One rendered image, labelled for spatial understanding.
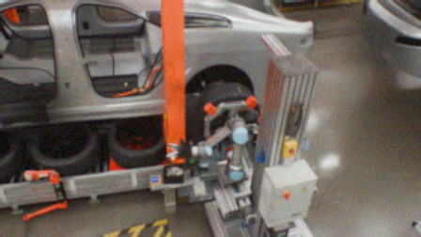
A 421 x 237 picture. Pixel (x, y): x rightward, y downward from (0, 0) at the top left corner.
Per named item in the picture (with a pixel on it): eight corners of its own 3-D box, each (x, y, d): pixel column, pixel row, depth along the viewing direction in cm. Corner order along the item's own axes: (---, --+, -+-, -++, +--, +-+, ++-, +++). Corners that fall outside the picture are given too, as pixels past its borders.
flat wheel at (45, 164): (46, 190, 392) (40, 174, 378) (27, 151, 434) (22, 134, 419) (109, 165, 423) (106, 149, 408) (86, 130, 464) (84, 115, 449)
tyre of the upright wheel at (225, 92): (267, 102, 420) (226, 70, 383) (274, 117, 402) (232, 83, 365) (223, 140, 442) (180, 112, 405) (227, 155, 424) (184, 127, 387)
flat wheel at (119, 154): (157, 124, 477) (156, 109, 462) (179, 159, 432) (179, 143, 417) (102, 140, 451) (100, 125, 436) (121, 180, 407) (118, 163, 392)
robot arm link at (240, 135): (241, 168, 335) (246, 119, 300) (243, 181, 323) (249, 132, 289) (226, 169, 334) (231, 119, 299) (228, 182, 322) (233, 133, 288)
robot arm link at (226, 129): (237, 108, 307) (194, 143, 327) (239, 118, 298) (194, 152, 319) (246, 116, 313) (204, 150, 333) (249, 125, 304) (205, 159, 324)
